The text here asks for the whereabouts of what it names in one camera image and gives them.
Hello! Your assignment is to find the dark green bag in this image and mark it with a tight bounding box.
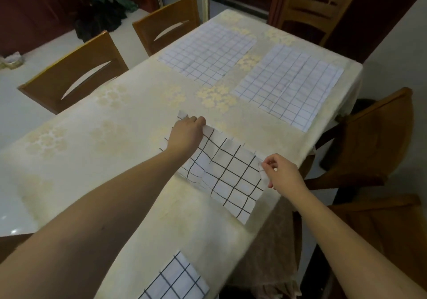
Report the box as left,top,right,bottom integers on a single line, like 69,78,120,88
74,0,139,42

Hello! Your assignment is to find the person's right hand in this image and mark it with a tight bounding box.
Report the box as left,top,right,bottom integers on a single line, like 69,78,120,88
262,153,311,198

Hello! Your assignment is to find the white black-checked cloth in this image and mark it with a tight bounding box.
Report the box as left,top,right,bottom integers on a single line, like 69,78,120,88
137,251,211,299
159,110,270,226

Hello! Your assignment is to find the person's left hand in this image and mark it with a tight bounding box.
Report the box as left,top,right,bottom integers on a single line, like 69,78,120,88
166,116,207,158

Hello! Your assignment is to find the small clutter pile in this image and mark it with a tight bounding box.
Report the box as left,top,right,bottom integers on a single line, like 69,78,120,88
0,52,24,70

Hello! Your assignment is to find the person's left forearm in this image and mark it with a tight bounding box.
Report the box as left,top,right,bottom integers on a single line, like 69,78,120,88
0,148,198,299

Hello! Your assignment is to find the cream floral tablecloth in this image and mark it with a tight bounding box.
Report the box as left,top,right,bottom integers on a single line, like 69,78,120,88
0,9,363,299

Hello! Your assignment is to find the brown wooden chair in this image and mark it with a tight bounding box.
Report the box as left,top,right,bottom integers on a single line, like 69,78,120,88
274,0,363,47
293,193,427,299
132,0,201,57
304,87,414,191
17,30,129,115

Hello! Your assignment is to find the white fine-grid cloth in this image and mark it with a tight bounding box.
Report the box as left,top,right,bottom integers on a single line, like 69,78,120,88
231,44,345,133
157,20,257,87

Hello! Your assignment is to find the person's right forearm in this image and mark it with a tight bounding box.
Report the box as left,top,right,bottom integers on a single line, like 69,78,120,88
280,189,427,299

